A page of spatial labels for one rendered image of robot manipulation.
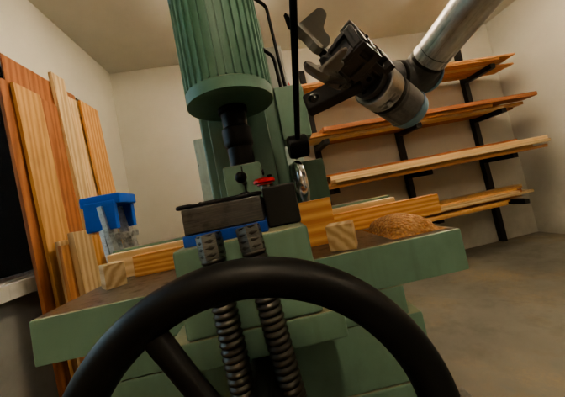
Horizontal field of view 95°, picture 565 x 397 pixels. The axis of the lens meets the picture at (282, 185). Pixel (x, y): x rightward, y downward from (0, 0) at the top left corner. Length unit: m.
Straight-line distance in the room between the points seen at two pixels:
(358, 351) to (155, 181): 2.83
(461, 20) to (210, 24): 0.50
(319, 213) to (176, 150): 2.69
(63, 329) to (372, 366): 0.41
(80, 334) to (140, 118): 2.92
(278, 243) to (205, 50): 0.38
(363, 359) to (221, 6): 0.61
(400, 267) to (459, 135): 3.52
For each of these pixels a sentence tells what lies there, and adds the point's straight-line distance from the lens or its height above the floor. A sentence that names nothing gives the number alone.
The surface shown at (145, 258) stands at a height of 0.93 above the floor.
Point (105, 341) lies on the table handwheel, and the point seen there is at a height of 0.92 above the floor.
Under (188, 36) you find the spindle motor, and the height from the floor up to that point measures 1.32.
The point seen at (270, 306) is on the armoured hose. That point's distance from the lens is 0.27.
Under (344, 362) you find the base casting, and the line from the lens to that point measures 0.43.
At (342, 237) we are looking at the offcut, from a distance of 0.39.
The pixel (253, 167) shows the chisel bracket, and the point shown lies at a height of 1.06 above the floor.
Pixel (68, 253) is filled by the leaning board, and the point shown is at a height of 0.93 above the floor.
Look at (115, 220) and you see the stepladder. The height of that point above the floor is 1.04.
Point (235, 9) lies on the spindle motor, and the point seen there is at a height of 1.35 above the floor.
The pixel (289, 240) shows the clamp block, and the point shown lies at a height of 0.95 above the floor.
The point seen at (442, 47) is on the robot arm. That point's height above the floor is 1.26.
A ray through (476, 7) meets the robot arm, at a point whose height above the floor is 1.28.
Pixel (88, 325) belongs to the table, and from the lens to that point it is 0.46.
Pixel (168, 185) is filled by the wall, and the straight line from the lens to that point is 3.04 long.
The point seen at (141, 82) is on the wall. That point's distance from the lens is 3.42.
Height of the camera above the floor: 0.99
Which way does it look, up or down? 3 degrees up
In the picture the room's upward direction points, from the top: 11 degrees counter-clockwise
